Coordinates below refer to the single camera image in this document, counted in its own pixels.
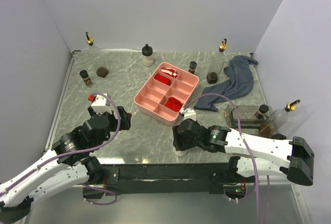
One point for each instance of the oil bottle gold spout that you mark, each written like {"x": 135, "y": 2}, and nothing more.
{"x": 277, "y": 119}

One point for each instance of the salt jar black lid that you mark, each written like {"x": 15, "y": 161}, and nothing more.
{"x": 180, "y": 153}
{"x": 147, "y": 55}

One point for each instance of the back right oil bottle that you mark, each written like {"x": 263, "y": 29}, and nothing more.
{"x": 216, "y": 63}

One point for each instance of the pink divided tray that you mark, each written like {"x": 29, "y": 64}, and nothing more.
{"x": 153, "y": 95}

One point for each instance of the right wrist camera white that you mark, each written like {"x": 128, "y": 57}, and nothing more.
{"x": 188, "y": 113}

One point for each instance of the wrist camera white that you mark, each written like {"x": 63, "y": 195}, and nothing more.
{"x": 188, "y": 113}
{"x": 99, "y": 104}

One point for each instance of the red folded cloth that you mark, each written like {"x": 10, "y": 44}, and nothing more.
{"x": 162, "y": 79}

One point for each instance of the red knitted cloth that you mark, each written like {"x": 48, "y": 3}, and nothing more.
{"x": 173, "y": 104}

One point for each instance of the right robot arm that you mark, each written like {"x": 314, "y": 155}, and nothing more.
{"x": 257, "y": 155}

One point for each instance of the black table front rail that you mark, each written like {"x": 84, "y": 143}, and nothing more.
{"x": 169, "y": 178}

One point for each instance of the red white striped cloth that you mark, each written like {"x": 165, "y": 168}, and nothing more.
{"x": 169, "y": 71}

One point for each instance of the back left oil bottle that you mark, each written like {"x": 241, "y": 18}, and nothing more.
{"x": 96, "y": 57}

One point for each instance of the clear acrylic organizer rack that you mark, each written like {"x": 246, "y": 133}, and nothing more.
{"x": 247, "y": 123}

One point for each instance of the spice shaker black cap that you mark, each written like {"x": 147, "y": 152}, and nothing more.
{"x": 262, "y": 110}
{"x": 192, "y": 67}

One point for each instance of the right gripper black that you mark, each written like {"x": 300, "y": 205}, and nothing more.
{"x": 177, "y": 141}

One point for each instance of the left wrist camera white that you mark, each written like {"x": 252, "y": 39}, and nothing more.
{"x": 99, "y": 104}

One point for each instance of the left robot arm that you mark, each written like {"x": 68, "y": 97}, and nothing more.
{"x": 67, "y": 163}

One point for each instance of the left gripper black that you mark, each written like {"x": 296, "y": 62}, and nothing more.
{"x": 125, "y": 122}

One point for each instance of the blue grey towel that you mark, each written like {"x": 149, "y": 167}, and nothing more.
{"x": 239, "y": 83}

